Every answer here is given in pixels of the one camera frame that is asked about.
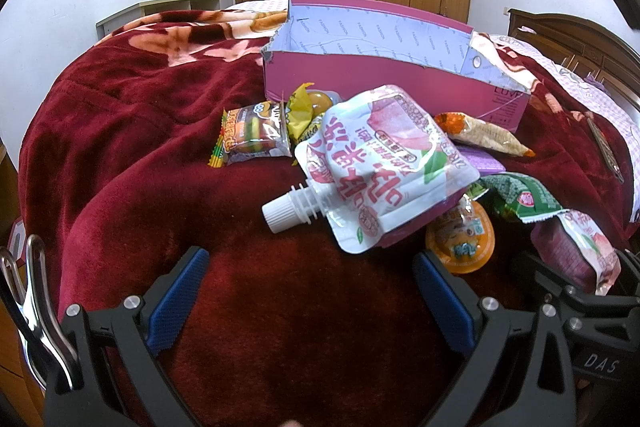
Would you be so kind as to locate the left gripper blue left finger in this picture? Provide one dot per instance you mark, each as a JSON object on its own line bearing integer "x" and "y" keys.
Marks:
{"x": 171, "y": 298}

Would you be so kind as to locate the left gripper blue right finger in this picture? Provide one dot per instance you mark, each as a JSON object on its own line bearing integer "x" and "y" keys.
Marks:
{"x": 438, "y": 288}

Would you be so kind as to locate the orange jelly cup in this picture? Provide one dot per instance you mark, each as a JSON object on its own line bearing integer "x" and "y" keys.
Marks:
{"x": 462, "y": 238}

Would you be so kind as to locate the small peach jelly pouch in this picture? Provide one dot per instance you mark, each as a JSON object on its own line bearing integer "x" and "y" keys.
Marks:
{"x": 594, "y": 247}

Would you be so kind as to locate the green pea snack packet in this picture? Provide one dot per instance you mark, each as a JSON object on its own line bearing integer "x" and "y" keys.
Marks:
{"x": 519, "y": 197}

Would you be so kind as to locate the purple plastic tin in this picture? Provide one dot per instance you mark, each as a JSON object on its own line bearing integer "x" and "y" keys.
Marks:
{"x": 481, "y": 160}

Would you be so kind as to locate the large peach jelly pouch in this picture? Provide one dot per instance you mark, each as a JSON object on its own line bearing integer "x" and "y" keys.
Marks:
{"x": 378, "y": 169}

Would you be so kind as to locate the orange rice cracker packet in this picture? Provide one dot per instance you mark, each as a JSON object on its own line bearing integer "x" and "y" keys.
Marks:
{"x": 472, "y": 131}

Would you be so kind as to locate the burger gummy candy packet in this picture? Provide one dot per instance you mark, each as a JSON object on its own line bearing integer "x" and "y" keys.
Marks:
{"x": 251, "y": 132}

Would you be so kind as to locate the yellow candy wrapper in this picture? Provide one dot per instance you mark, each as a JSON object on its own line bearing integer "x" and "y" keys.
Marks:
{"x": 299, "y": 111}

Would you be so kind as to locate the metal clip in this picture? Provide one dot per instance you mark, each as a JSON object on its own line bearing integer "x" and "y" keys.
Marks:
{"x": 46, "y": 349}

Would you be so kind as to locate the red floral blanket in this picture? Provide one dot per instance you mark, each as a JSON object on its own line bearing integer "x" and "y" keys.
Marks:
{"x": 114, "y": 177}

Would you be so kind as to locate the pink checked bedsheet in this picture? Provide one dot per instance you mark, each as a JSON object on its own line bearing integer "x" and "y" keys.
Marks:
{"x": 593, "y": 99}

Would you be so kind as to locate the wooden headboard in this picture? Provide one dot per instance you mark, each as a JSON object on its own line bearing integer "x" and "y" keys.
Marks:
{"x": 584, "y": 47}

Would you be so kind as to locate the pink cardboard box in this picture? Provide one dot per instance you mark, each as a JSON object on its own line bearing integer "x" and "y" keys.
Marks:
{"x": 351, "y": 46}

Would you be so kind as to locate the low white shelf unit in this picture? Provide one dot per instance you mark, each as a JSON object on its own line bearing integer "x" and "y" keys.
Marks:
{"x": 145, "y": 8}

